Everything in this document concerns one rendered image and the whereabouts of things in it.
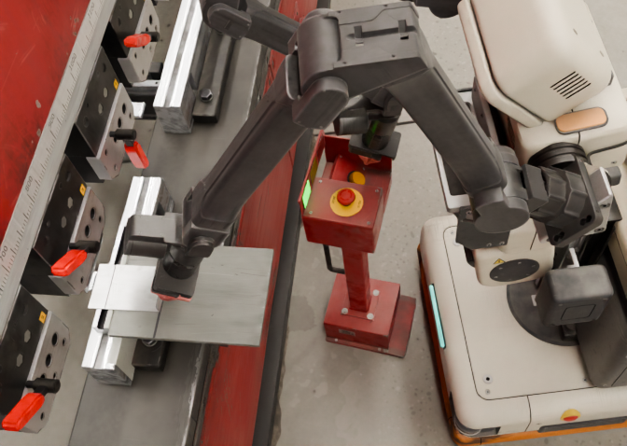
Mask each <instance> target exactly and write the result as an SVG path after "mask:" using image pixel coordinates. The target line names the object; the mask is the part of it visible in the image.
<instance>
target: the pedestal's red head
mask: <svg viewBox="0 0 627 446"><path fill-rule="evenodd" d="M322 134H323V135H324V142H325V147H324V149H325V154H326V161H327V162H326V166H325V169H324V172H323V174H322V177H315V178H314V182H313V186H312V183H311V178H310V171H311V167H312V164H313V161H314V157H315V156H316V161H317V167H318V165H319V162H318V157H317V149H318V144H319V140H320V137H321V136H322ZM349 141H350V138H343V137H338V136H331V135H325V133H324V130H320V132H319V134H318V138H317V141H316V144H315V147H314V150H313V155H312V158H311V161H310V164H309V167H308V170H307V173H306V176H305V179H304V182H303V185H302V188H301V191H300V196H299V199H298V203H299V204H300V210H301V218H302V222H303V227H304V230H305V234H306V239H307V241H308V242H312V243H318V244H326V245H332V246H337V247H341V248H347V249H352V250H356V251H361V252H367V253H371V254H374V252H375V249H376V245H377V242H378V238H379V234H380V230H381V225H382V222H383V214H384V211H385V207H386V204H387V200H388V196H389V192H390V188H391V185H392V159H390V158H387V157H384V156H382V158H381V161H380V162H375V163H371V164H368V165H365V164H364V161H362V160H361V159H360V158H359V155H357V154H354V153H351V152H349V150H348V149H349V147H348V145H349ZM352 171H358V172H360V173H361V174H363V175H364V177H365V184H364V185H361V184H356V183H350V182H348V181H347V175H348V174H349V173H350V172H352ZM308 179H309V183H310V189H311V193H310V196H309V199H308V201H307V205H306V208H305V210H304V207H303V202H302V196H303V190H304V188H305V185H306V182H307V181H308ZM342 188H353V189H355V190H357V191H358V192H359V193H360V194H361V196H362V198H363V206H362V208H361V210H360V211H359V212H358V213H356V214H355V215H353V216H339V215H337V214H336V213H334V212H333V211H332V209H331V207H330V199H331V197H332V195H333V194H334V193H335V192H336V191H337V190H339V189H342Z"/></svg>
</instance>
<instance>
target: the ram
mask: <svg viewBox="0 0 627 446"><path fill-rule="evenodd" d="M115 1H116V0H104V4H103V7H102V10H101V13H100V16H99V19H98V21H97V23H96V26H95V29H94V32H93V35H92V38H91V41H90V44H89V47H88V50H87V53H86V56H85V59H84V61H83V64H82V66H81V69H80V72H79V75H78V78H77V82H76V85H75V87H74V90H73V93H72V96H71V98H70V101H69V104H68V106H67V109H66V112H65V115H64V118H63V122H62V125H61V128H60V130H59V133H58V136H57V138H56V141H55V144H54V147H53V149H52V152H51V155H50V157H49V162H48V165H47V168H46V171H45V173H44V175H43V178H42V181H41V184H40V187H39V190H38V192H37V194H36V197H35V202H34V205H33V208H32V211H31V213H30V215H29V218H28V221H27V224H26V227H25V230H24V232H23V235H22V237H21V242H20V245H19V248H18V250H17V253H16V256H15V258H14V261H13V264H12V267H11V269H10V272H9V275H8V278H7V282H6V285H5V287H4V290H3V293H2V296H1V299H0V339H1V336H2V333H3V330H4V327H5V324H6V321H7V317H8V315H9V312H10V309H11V306H12V303H13V300H14V298H15V295H16V292H17V289H18V286H19V283H20V280H21V276H22V273H23V270H24V267H25V265H26V262H27V259H28V257H29V254H30V251H31V248H32V245H33V242H34V239H35V235H36V232H37V229H38V226H39V223H40V220H41V218H42V215H43V213H44V210H45V207H46V204H47V201H48V198H49V194H50V191H51V188H52V185H53V182H54V179H55V176H56V174H57V171H58V169H59V166H60V163H61V160H62V157H63V152H64V150H65V147H66V144H67V141H68V138H69V135H70V132H71V130H72V127H73V124H74V121H75V119H76V116H77V111H78V109H79V106H80V103H81V100H82V97H83V94H84V91H85V89H86V86H87V83H88V80H89V77H90V74H91V70H92V67H93V65H94V62H95V59H96V56H97V53H98V50H99V47H100V45H101V42H102V39H103V36H104V33H105V28H106V25H107V23H108V21H109V18H110V15H111V12H112V9H113V6H114V4H115ZM90 4H91V0H0V251H1V249H2V246H3V243H4V240H5V239H6V236H7V231H8V229H9V226H10V223H11V220H12V218H13V216H14V213H15V210H16V208H17V205H18V202H19V199H20V197H21V193H22V190H23V188H24V185H25V182H26V179H27V176H28V174H29V172H30V169H31V166H32V164H33V161H34V158H35V154H36V151H37V149H38V146H39V144H40V141H41V138H42V135H43V133H44V130H45V128H46V125H47V123H48V120H49V115H50V113H51V110H52V107H53V105H54V102H55V100H56V97H57V94H58V91H59V89H60V87H61V84H62V81H63V77H64V74H65V71H66V69H67V66H68V64H69V61H70V59H71V56H72V53H73V50H74V48H75V45H76V42H77V39H78V36H79V33H80V30H81V28H82V25H83V22H84V20H85V17H86V15H87V12H88V9H89V6H90Z"/></svg>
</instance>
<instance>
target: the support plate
mask: <svg viewBox="0 0 627 446"><path fill-rule="evenodd" d="M273 255H274V250H273V249H269V248H250V247H232V246H218V247H216V248H214V251H213V253H212V254H211V256H210V257H208V258H203V260H202V262H201V266H200V270H199V275H198V279H197V283H196V287H195V292H194V295H193V296H192V298H191V301H190V302H188V301H183V300H171V301H166V300H164V301H163V304H162V308H161V312H160V320H159V323H158V328H157V332H156V336H155V338H153V334H154V330H155V326H156V322H157V318H158V314H159V312H142V311H124V310H115V311H114V313H113V317H112V321H111V325H110V329H109V331H108V336H109V337H118V338H131V339H144V340H157V341H182V342H196V343H210V344H223V345H236V346H249V347H260V342H261V335H262V329H263V323H264V316H265V311H266V304H267V298H268V292H269V285H270V280H271V273H272V262H273ZM157 261H158V259H157V258H147V257H138V256H129V257H128V260H127V264H126V265H132V266H152V267H156V265H157Z"/></svg>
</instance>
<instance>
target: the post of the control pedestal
mask: <svg viewBox="0 0 627 446"><path fill-rule="evenodd" d="M341 251H342V258H343V265H344V271H345V278H346V284H347V291H348V297H349V303H350V308H352V309H357V310H360V311H367V310H368V308H369V301H370V297H371V295H370V283H369V261H368V253H367V252H361V251H356V250H352V249H347V248H342V249H341Z"/></svg>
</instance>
